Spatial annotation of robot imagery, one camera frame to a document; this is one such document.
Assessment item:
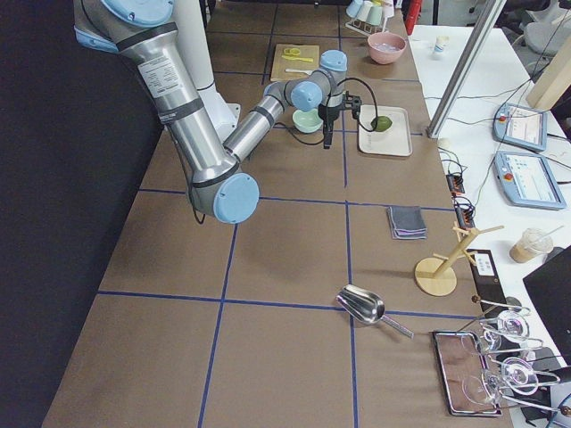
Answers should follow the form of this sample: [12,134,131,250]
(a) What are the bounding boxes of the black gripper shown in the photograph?
[318,91,345,149]

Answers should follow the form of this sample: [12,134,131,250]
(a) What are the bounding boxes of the green bowl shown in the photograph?
[292,109,323,134]

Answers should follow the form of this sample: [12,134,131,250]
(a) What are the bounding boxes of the white plastic spoon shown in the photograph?
[285,68,314,75]

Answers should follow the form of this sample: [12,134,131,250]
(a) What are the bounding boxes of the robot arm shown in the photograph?
[73,1,348,224]

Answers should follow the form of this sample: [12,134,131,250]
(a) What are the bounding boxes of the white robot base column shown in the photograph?
[172,0,241,141]

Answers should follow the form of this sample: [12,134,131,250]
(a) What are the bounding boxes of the pink bowl with ice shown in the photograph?
[367,31,407,64]

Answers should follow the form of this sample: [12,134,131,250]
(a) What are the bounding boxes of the green avocado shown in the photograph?
[370,116,393,133]

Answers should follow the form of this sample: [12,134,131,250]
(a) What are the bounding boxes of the bamboo cutting board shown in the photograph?
[269,44,320,82]

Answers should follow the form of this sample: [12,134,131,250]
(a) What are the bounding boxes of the yellow plastic knife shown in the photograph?
[281,54,314,62]

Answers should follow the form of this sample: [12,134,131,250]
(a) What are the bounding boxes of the cream rabbit tray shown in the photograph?
[358,104,413,157]

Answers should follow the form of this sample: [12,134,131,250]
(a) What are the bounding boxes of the light blue cup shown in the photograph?
[346,0,363,18]

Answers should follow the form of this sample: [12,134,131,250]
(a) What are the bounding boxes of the white cup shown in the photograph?
[356,0,374,21]

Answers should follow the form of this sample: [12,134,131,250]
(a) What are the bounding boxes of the mint green cup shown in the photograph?
[366,4,383,27]

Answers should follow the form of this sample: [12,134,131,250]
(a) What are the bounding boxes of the pink cup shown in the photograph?
[381,0,394,19]

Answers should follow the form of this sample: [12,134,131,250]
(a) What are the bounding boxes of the paper cup on desk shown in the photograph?
[432,35,450,61]

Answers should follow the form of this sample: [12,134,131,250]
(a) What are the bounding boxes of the grey folded cloth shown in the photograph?
[386,205,427,240]

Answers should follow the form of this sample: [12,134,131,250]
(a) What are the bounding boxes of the red object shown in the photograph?
[405,0,423,28]

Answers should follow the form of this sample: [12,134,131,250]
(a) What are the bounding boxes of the black power strip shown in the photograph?
[445,172,465,196]

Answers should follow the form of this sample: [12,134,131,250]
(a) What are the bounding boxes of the upper teach pendant tablet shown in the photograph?
[492,103,547,152]

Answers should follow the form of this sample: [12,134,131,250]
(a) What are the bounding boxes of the teach pendant tablet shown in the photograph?
[492,103,547,152]
[493,151,567,210]

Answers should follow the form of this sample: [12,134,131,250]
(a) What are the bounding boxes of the metal scoop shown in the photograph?
[335,284,414,339]

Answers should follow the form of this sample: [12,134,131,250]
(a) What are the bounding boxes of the wooden mug tree stand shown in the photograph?
[414,222,503,297]

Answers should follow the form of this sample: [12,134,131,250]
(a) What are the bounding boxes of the lower teach pendant tablet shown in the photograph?
[493,151,567,210]

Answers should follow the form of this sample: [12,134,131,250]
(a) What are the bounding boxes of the iced coffee cup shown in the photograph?
[509,225,564,263]

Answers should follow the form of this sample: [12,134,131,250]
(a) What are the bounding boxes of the wine glass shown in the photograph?
[461,357,561,410]
[461,309,543,356]

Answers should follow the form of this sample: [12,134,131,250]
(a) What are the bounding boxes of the black framed tray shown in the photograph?
[432,330,502,418]

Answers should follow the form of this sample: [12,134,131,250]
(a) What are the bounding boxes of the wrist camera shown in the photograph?
[343,91,362,120]

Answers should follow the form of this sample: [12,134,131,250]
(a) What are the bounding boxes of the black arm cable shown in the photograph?
[325,78,380,133]

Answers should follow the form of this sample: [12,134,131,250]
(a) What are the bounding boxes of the aluminium frame post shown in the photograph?
[426,0,506,139]

